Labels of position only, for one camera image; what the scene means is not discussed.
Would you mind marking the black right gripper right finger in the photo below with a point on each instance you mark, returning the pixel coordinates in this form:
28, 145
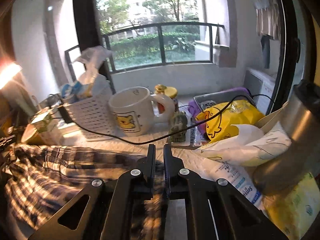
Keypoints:
214, 209

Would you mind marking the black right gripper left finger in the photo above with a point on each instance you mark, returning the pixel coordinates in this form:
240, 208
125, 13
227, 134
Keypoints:
103, 210

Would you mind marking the blue white plaid pants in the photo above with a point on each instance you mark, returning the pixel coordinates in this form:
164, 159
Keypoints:
45, 178

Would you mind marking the white tube of cream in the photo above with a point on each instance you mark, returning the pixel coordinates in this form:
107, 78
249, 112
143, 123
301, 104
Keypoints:
235, 175

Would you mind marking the yellow tissue box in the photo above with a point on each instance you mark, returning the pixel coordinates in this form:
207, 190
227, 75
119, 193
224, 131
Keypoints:
295, 209

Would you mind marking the yellow snack bag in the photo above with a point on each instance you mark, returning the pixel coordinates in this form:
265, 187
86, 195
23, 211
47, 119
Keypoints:
239, 112

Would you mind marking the small green figurine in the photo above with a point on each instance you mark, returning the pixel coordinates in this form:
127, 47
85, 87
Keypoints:
178, 122

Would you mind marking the white plastic basket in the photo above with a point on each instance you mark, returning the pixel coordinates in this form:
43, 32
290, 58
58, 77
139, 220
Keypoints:
93, 114

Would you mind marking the black power adapter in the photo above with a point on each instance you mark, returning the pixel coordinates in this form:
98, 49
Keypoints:
64, 114

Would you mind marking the white bear mug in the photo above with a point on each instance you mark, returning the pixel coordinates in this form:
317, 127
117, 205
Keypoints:
136, 110

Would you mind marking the tan food container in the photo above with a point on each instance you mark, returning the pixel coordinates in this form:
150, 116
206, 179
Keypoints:
31, 136

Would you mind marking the green white carton box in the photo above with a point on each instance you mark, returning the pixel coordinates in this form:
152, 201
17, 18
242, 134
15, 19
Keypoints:
47, 129

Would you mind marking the yellow lid jar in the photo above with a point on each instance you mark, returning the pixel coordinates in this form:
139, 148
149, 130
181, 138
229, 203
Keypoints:
170, 92

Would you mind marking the white plastic bag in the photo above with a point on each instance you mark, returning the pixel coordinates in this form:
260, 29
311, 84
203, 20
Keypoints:
92, 58

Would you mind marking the desk lamp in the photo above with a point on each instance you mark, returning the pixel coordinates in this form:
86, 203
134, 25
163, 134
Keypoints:
14, 89

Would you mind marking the black balcony railing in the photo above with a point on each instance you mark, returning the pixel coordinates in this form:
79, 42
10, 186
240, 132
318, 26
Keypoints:
161, 44

